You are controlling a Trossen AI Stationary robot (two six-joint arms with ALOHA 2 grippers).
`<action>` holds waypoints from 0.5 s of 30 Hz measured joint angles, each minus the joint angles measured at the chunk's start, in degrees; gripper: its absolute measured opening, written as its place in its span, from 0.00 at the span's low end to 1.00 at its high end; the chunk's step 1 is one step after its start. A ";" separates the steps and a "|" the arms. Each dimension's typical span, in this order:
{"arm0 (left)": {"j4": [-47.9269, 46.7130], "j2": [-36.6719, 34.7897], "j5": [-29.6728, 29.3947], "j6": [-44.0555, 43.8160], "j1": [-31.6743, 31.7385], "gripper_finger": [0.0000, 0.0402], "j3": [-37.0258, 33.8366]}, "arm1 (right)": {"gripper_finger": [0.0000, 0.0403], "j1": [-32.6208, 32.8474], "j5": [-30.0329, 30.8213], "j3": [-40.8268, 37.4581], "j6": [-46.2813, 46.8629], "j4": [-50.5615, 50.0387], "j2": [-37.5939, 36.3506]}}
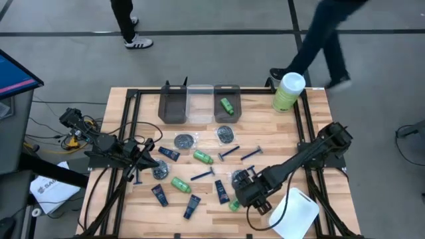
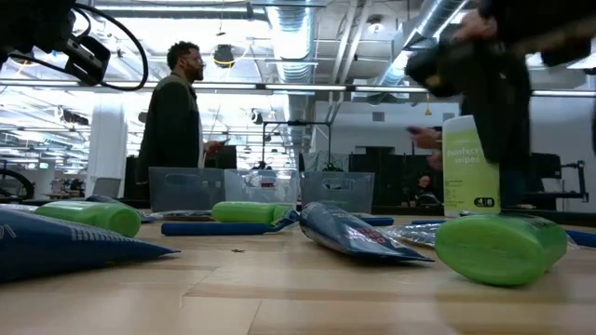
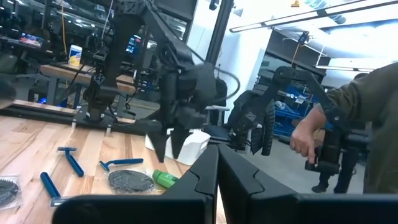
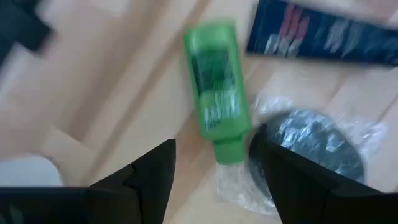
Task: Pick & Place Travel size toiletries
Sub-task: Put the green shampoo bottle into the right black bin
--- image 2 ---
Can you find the green travel bottle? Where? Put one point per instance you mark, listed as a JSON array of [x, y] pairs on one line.
[[498, 249], [93, 216], [242, 212]]

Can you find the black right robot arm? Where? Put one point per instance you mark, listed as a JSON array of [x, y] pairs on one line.
[[549, 18]]

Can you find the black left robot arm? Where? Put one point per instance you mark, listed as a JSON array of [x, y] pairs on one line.
[[28, 23]]

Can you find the black equipment stand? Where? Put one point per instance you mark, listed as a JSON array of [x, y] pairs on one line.
[[549, 172]]

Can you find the green disinfecting wipes canister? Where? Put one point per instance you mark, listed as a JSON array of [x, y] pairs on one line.
[[465, 186]]

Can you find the white pillar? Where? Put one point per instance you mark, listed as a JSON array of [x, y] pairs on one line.
[[106, 149]]

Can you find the black background cabinet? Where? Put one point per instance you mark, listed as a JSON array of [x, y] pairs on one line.
[[130, 181]]

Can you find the grey background laptop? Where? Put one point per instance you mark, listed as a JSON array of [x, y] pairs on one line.
[[106, 188]]

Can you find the dark grey storage bin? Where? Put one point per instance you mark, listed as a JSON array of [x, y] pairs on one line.
[[186, 195]]

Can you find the clear plastic storage bin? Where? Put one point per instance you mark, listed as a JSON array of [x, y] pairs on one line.
[[261, 191]]

